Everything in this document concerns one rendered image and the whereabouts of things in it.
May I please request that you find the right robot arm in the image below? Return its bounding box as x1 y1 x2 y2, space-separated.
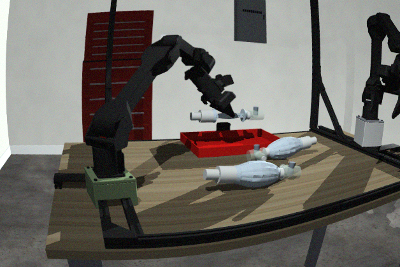
85 35 215 178

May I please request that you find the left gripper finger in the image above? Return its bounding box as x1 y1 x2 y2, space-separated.
368 86 382 113
392 91 400 119

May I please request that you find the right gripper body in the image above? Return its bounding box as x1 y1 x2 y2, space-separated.
197 77 236 110

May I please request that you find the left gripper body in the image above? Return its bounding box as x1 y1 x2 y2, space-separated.
366 67 400 97

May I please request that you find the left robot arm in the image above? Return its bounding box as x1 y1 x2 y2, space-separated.
362 13 400 120

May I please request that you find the red tray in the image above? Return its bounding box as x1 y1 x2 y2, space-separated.
180 129 280 158

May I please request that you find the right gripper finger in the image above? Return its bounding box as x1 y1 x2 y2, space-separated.
210 104 221 112
216 104 235 118

